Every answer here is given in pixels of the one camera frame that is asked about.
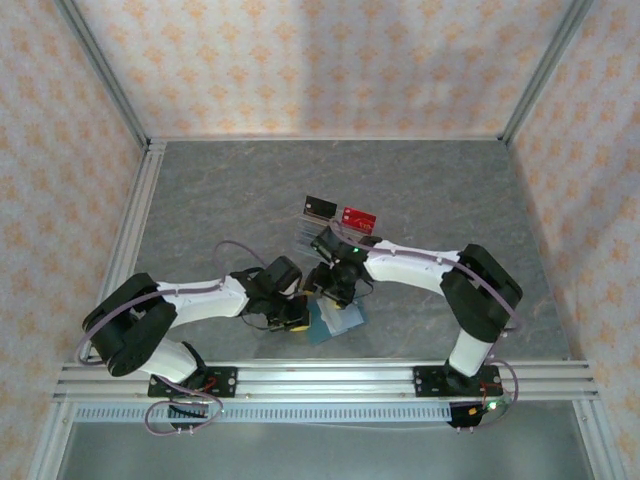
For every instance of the red credit card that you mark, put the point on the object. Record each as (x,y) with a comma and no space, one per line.
(357,220)

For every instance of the black credit card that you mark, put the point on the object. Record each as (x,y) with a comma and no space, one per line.
(320,206)

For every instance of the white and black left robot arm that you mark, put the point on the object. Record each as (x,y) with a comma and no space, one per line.
(210,300)

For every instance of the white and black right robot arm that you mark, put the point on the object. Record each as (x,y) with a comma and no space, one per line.
(415,267)

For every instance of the grey metal lower panel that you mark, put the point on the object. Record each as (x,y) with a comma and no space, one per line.
(325,455)

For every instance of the wide aluminium mounting rail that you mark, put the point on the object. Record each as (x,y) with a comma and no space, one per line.
(325,380)

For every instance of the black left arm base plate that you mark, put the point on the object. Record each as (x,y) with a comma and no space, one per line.
(225,380)

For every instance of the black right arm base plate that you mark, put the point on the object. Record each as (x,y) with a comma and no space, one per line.
(425,382)

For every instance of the aluminium table side rail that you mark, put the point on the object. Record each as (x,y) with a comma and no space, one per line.
(142,200)

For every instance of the aluminium frame leg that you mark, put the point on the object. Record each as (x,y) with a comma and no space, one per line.
(50,445)
(590,440)

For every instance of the aluminium frame post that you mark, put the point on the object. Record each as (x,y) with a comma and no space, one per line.
(547,65)
(101,65)

